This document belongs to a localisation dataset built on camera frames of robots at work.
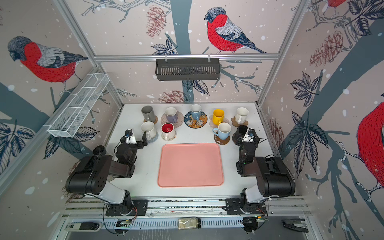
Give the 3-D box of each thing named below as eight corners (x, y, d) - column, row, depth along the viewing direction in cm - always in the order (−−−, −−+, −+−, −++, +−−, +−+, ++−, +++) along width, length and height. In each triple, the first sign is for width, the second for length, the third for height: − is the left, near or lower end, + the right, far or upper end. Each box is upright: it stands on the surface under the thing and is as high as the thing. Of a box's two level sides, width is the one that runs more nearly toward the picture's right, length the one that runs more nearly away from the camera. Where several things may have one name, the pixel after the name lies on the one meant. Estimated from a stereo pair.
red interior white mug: (161, 143, 99) (159, 136, 93) (164, 129, 107) (162, 122, 101) (173, 143, 99) (172, 136, 93) (175, 128, 107) (174, 122, 100)
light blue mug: (188, 121, 110) (187, 114, 104) (192, 111, 117) (191, 103, 111) (198, 123, 109) (198, 116, 102) (201, 112, 116) (201, 104, 109)
